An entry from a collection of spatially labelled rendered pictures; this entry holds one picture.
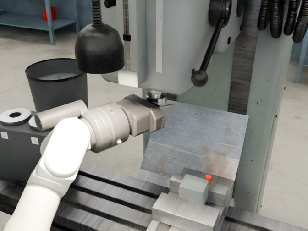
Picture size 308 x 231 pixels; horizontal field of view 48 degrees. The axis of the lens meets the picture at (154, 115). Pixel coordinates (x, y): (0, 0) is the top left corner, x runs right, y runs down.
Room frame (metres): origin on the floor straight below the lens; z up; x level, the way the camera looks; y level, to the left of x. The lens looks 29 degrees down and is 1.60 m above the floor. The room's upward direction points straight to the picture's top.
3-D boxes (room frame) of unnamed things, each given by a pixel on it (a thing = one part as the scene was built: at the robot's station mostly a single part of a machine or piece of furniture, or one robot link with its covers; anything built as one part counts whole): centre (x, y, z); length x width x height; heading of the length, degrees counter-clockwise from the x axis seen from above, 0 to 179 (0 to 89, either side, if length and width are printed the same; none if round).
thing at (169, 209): (0.61, -0.08, 1.00); 0.15 x 0.06 x 0.04; 66
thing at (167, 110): (0.68, -0.03, 1.24); 0.06 x 0.02 x 0.03; 130
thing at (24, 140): (0.89, 0.36, 1.01); 0.22 x 0.12 x 0.20; 73
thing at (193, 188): (0.66, -0.10, 1.02); 0.06 x 0.05 x 0.06; 66
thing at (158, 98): (0.70, -0.01, 1.26); 0.05 x 0.05 x 0.01
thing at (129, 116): (0.64, 0.06, 1.23); 0.13 x 0.12 x 0.10; 41
